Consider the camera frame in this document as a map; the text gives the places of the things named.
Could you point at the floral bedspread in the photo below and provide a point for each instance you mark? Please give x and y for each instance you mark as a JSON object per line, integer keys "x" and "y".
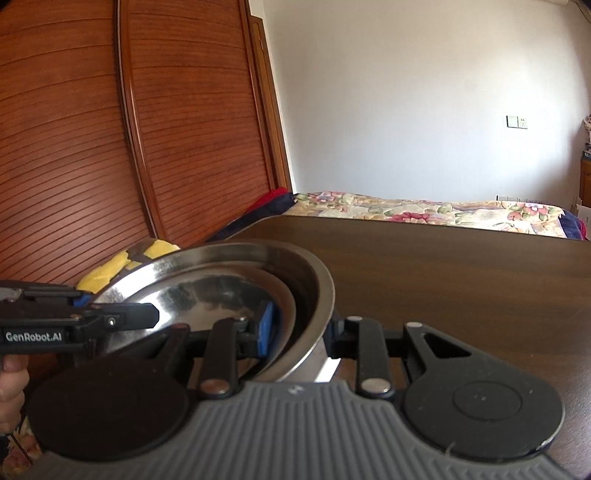
{"x": 415, "y": 210}

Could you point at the yellow plush toy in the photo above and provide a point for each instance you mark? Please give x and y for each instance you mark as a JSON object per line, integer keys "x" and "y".
{"x": 106, "y": 272}

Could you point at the medium steel bowl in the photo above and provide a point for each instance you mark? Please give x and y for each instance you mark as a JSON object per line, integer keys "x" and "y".
{"x": 217, "y": 295}

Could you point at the large steel bowl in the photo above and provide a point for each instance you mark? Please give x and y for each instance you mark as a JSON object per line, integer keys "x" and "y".
{"x": 309, "y": 286}

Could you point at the navy cloth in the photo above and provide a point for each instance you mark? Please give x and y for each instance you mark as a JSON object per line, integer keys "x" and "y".
{"x": 258, "y": 217}

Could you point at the wooden cabinet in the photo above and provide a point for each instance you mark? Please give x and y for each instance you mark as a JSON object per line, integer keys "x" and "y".
{"x": 586, "y": 184}

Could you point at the wooden wardrobe doors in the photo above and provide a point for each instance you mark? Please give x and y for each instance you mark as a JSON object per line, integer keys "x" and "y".
{"x": 92, "y": 138}

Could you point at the white wall socket strip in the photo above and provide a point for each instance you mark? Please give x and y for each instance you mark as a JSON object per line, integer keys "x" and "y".
{"x": 517, "y": 198}

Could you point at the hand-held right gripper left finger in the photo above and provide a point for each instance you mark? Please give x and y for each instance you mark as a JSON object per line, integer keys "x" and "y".
{"x": 268, "y": 330}

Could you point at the white wall switch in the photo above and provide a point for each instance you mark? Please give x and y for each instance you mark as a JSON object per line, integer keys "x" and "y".
{"x": 517, "y": 122}

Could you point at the person's left hand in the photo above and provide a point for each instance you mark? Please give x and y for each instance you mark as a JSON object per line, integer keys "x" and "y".
{"x": 11, "y": 387}

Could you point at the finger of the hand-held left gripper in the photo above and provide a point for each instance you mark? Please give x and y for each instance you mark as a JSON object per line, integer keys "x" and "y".
{"x": 124, "y": 316}
{"x": 55, "y": 293}

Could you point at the red cloth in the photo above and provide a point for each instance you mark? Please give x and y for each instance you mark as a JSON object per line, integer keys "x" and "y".
{"x": 270, "y": 197}

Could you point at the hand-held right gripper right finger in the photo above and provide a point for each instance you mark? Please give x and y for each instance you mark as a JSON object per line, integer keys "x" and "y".
{"x": 369, "y": 353}

